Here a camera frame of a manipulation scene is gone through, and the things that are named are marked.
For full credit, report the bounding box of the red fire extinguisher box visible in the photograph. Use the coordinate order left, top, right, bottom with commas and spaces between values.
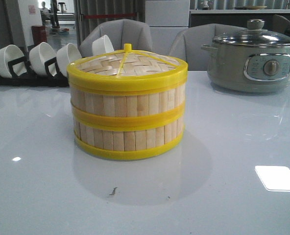
31, 25, 47, 46

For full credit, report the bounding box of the white bowl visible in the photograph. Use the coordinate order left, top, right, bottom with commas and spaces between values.
29, 42, 56, 76
0, 45, 24, 78
56, 43, 82, 77
92, 35, 114, 56

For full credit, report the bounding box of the green electric cooking pot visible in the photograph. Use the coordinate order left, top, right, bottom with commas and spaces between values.
201, 43, 290, 93

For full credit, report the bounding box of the bamboo steamer tier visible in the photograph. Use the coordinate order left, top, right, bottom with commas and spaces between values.
71, 84, 185, 130
73, 117, 184, 161

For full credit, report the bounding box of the glass pot lid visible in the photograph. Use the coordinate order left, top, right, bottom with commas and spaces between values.
213, 19, 290, 47

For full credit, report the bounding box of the white cabinet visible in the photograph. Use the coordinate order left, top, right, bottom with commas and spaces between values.
145, 0, 190, 55

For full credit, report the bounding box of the grey chair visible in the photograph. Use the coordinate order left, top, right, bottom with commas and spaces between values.
79, 19, 153, 57
168, 23, 242, 71

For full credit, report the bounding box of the right grey chair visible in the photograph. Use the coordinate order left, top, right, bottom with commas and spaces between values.
168, 23, 242, 71

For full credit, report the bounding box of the left grey chair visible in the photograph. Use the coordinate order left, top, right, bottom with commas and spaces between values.
79, 19, 153, 57

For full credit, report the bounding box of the woven bamboo steamer lid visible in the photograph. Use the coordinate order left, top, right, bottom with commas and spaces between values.
67, 44, 188, 95

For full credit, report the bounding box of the black dish rack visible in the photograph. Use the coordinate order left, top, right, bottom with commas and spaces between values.
0, 56, 69, 87

